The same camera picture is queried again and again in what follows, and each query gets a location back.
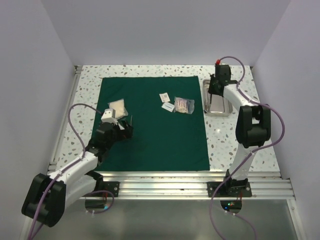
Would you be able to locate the cotton swab packet printed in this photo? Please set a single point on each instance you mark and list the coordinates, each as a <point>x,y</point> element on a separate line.
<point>183,105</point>

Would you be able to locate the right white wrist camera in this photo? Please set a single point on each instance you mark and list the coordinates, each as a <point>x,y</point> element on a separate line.
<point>219,62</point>

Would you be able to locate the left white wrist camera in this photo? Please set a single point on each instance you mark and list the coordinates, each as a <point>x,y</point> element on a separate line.
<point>109,116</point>

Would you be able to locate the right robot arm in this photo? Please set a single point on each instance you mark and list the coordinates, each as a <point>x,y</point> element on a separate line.
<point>253,127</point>

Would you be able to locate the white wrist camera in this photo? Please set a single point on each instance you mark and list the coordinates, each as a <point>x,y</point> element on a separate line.
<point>109,116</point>
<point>219,62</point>

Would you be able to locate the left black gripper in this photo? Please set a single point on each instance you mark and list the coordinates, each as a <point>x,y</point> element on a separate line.
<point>123,134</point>

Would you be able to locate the white sachet small print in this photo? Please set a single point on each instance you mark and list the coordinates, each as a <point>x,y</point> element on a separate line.
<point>164,97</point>

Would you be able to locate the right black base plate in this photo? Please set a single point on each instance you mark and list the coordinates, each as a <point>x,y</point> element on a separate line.
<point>241,188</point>

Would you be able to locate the aluminium left side rail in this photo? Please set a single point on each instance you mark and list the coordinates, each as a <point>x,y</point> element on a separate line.
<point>52,165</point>

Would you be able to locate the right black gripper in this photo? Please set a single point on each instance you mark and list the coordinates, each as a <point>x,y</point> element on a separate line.
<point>210,90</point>

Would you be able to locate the green surgical cloth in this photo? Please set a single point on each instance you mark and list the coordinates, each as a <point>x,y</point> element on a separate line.
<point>162,140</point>

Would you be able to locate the aluminium front rail frame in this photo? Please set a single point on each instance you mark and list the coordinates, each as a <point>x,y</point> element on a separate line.
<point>192,185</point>

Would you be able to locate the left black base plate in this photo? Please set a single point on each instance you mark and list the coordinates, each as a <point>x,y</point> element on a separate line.
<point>107,188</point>

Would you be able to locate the stainless steel tray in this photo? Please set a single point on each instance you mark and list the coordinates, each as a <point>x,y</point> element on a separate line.
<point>220,107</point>

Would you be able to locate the white suture packet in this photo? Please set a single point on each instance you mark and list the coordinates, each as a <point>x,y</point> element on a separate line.
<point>120,126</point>

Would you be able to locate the white gauze in clear bag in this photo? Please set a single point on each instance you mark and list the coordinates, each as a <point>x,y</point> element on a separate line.
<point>119,107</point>

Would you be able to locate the white sachet blue text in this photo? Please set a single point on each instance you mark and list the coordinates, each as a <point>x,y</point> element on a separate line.
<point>168,106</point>

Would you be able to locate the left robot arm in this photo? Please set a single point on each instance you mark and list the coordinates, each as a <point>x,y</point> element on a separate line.
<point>50,195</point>

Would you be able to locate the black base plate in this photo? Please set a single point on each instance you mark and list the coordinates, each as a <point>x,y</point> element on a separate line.
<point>107,188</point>
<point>241,188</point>

